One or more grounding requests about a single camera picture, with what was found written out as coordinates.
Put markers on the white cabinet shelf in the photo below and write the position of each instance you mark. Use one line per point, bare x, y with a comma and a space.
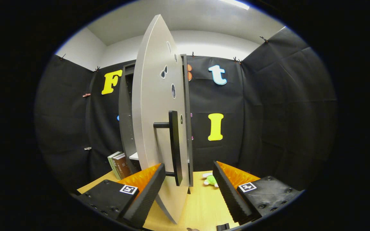
133, 156

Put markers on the brown wooden clothespin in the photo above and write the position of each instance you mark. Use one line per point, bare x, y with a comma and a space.
86, 95

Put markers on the beige cabinet door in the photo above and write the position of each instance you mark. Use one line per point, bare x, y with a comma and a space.
149, 96

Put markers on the brown book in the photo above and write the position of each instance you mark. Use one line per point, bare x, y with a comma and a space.
122, 166

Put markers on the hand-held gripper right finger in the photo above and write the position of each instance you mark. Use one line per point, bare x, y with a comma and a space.
228, 195

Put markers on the green white plush toy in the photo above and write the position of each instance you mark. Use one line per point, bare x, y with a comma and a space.
211, 181

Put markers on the black backdrop cloth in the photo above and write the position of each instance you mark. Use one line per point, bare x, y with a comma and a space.
268, 112

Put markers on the dark grey cabinet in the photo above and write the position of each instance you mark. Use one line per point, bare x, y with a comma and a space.
125, 112

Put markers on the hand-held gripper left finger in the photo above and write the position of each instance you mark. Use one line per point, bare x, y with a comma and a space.
149, 195

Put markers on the long ceiling light panel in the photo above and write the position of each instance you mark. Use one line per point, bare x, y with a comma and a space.
236, 4

